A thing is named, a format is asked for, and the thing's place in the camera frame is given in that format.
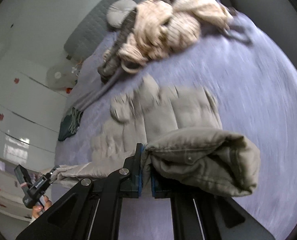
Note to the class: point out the person's left hand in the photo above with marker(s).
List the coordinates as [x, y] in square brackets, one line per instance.
[37, 209]

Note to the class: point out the round grey cushion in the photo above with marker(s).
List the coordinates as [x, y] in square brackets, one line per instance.
[118, 11]

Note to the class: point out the grey purple cloth strip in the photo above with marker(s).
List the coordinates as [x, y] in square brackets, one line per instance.
[91, 97]

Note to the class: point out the dark teal fringed scarf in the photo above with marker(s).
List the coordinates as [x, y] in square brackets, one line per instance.
[70, 124]

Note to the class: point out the grey quilted headboard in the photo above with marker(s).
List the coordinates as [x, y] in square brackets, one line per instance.
[89, 33]

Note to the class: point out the beige striped clothes pile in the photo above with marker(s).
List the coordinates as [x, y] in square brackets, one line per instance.
[164, 26]

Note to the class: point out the dark grey knitted garment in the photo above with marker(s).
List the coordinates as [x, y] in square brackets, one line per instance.
[112, 61]

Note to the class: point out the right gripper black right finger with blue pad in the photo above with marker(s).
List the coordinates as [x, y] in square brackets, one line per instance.
[197, 214]

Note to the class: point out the lavender bed blanket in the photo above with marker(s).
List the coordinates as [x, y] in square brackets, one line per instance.
[255, 85]

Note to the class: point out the white desk fan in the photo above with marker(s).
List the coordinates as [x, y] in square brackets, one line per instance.
[61, 76]

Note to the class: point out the khaki puffer jacket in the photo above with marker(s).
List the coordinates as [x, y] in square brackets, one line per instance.
[183, 139]

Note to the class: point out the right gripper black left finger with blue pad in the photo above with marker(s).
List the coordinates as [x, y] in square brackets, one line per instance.
[91, 208]

